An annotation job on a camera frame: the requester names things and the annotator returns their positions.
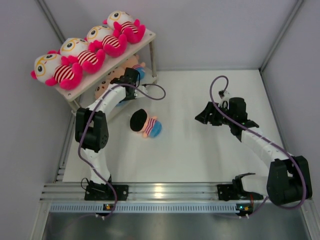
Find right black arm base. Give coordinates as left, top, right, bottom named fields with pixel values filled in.
left=216, top=184, right=264, bottom=201

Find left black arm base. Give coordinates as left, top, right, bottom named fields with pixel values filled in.
left=84, top=181, right=129, bottom=201

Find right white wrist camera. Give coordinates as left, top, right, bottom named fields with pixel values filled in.
left=218, top=90, right=231, bottom=106

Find aluminium mounting rail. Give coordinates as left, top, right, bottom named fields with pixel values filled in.
left=40, top=182, right=222, bottom=202

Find panda plush with glasses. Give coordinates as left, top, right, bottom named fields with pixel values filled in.
left=30, top=51, right=83, bottom=91
left=102, top=10, right=146, bottom=44
left=84, top=25, right=128, bottom=58
left=59, top=37, right=106, bottom=74

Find boy plush face up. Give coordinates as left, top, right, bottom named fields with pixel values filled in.
left=106, top=66, right=125, bottom=82
left=121, top=55, right=146, bottom=80

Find boy plush showing black hair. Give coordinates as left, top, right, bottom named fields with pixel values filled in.
left=129, top=108, right=162, bottom=138

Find white two-tier shelf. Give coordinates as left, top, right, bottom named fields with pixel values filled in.
left=54, top=29, right=158, bottom=112

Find boy plush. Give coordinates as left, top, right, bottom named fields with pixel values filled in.
left=94, top=80, right=110, bottom=100

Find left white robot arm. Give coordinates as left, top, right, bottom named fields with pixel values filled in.
left=75, top=68, right=141, bottom=200

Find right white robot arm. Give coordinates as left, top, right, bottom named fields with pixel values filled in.
left=195, top=97, right=313, bottom=206

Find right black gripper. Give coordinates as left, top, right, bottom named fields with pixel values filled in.
left=195, top=101, right=235, bottom=126

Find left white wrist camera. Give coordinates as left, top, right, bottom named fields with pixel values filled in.
left=134, top=85, right=149, bottom=99

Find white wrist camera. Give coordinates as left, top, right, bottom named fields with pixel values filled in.
left=134, top=85, right=149, bottom=99
left=218, top=90, right=231, bottom=106

